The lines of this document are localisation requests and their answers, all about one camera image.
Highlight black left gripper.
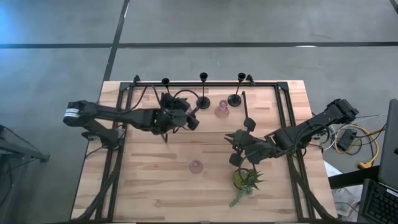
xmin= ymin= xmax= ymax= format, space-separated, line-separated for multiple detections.
xmin=152 ymin=92 xmax=201 ymax=135

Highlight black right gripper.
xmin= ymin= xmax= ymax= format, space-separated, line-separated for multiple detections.
xmin=223 ymin=117 xmax=274 ymax=167

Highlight black candlestick holder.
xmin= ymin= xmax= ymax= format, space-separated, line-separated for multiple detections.
xmin=196 ymin=72 xmax=211 ymax=110
xmin=161 ymin=77 xmax=172 ymax=96
xmin=227 ymin=72 xmax=246 ymax=108

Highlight wooden shelf riser black legs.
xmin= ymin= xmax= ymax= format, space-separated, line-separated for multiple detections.
xmin=159 ymin=91 xmax=250 ymax=143

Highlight green succulent in black pot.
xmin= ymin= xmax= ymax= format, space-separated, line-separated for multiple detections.
xmin=229 ymin=167 xmax=265 ymax=208

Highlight white paper sheet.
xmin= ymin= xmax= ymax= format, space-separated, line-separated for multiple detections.
xmin=323 ymin=160 xmax=343 ymax=178

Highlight black power adapter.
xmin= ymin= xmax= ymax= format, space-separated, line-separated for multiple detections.
xmin=337 ymin=128 xmax=358 ymax=152

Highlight black desk edge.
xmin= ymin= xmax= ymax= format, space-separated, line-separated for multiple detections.
xmin=328 ymin=166 xmax=381 ymax=190

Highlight clear plastic bag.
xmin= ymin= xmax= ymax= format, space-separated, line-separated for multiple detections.
xmin=331 ymin=186 xmax=363 ymax=218

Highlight dark grey laptop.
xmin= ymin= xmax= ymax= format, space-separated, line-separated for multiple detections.
xmin=356 ymin=98 xmax=398 ymax=224

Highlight black metal stand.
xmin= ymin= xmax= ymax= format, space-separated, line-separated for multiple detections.
xmin=0 ymin=124 xmax=50 ymax=224

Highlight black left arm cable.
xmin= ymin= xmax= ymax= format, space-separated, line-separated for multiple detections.
xmin=123 ymin=84 xmax=201 ymax=114

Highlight black metal table frame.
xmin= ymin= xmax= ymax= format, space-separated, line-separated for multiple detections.
xmin=70 ymin=74 xmax=338 ymax=223

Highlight yellow cable with plug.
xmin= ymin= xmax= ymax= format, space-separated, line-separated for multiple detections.
xmin=334 ymin=123 xmax=381 ymax=170

